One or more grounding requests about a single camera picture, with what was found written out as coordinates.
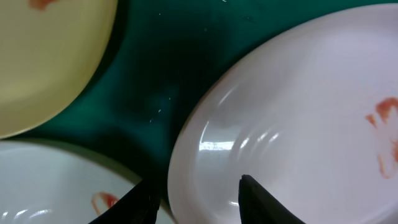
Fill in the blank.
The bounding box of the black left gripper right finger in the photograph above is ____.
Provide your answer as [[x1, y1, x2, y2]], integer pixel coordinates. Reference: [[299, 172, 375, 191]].
[[238, 175, 304, 224]]

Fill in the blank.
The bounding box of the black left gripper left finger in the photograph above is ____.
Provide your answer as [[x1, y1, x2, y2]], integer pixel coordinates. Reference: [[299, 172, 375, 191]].
[[89, 180, 161, 224]]

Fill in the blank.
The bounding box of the pink-white plate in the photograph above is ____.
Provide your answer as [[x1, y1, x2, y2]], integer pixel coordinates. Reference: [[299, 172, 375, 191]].
[[168, 3, 397, 223]]

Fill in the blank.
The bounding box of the yellow-green plate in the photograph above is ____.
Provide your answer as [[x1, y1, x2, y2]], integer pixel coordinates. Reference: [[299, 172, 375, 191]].
[[1, 0, 118, 138]]

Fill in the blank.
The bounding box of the teal plastic tray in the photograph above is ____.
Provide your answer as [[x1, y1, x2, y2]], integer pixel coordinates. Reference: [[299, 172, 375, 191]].
[[12, 0, 398, 215]]

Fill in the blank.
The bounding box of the white plate with ketchup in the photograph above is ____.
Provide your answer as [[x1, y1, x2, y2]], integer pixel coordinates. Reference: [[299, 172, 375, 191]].
[[0, 140, 175, 224]]

